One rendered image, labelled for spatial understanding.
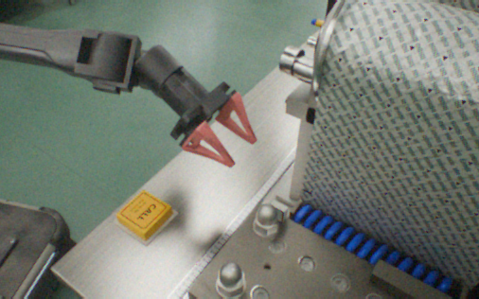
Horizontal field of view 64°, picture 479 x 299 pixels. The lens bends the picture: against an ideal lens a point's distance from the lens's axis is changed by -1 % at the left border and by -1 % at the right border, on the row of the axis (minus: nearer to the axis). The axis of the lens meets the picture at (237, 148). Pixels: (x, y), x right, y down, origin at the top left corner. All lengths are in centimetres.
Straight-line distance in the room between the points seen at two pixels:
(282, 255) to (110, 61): 36
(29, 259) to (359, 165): 131
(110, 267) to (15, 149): 178
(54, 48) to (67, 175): 155
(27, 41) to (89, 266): 36
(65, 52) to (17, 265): 109
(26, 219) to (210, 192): 108
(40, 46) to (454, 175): 56
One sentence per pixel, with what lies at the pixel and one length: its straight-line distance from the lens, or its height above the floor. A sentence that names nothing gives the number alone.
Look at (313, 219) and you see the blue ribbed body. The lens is 54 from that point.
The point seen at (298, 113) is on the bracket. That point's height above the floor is 112.
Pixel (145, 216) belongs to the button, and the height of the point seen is 92.
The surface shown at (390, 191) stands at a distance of 48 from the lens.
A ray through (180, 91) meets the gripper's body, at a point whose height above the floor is 114.
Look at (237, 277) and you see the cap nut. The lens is 46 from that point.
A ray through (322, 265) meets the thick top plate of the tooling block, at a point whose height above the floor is 103.
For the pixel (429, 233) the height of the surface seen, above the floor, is 109.
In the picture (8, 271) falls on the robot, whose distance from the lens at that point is 160.
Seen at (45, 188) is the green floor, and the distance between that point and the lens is 212.
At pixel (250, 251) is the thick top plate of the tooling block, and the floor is 103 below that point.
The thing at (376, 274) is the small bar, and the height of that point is 105.
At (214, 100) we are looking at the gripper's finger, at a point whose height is 113.
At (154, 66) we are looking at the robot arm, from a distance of 58.
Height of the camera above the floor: 147
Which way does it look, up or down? 45 degrees down
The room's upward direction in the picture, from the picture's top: straight up
